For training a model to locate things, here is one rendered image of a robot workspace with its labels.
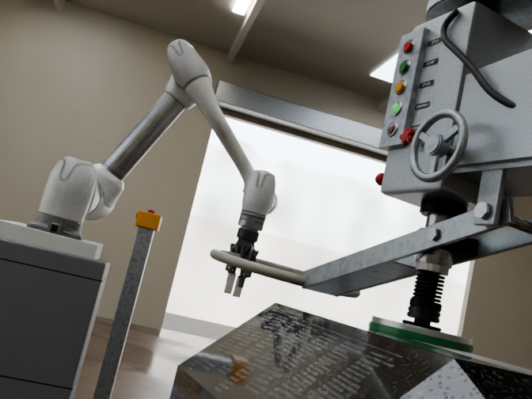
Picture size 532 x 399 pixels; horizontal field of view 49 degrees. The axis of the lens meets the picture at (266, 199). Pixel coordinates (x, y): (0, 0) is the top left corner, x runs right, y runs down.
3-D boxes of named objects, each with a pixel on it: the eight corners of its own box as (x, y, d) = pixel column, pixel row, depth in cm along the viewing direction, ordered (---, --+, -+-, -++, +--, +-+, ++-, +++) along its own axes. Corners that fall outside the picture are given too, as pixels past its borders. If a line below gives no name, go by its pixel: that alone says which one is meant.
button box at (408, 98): (409, 147, 129) (433, 31, 133) (400, 144, 128) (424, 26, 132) (386, 151, 136) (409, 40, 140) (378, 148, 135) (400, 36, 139)
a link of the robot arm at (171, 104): (49, 198, 214) (72, 206, 236) (81, 226, 212) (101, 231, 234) (185, 43, 219) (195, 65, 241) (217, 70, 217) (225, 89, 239)
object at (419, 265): (454, 277, 125) (457, 260, 125) (431, 270, 122) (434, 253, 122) (431, 274, 131) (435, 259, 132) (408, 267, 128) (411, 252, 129)
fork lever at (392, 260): (567, 242, 111) (564, 218, 112) (496, 217, 102) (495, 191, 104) (347, 299, 167) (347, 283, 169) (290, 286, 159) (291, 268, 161)
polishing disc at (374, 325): (488, 357, 113) (491, 340, 113) (378, 331, 114) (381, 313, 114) (454, 347, 135) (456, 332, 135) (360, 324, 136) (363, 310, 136)
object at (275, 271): (391, 309, 172) (393, 298, 172) (246, 273, 151) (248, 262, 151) (309, 279, 216) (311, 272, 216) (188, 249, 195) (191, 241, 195)
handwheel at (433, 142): (492, 192, 108) (505, 117, 111) (453, 177, 104) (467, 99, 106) (435, 195, 122) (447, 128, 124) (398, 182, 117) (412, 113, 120)
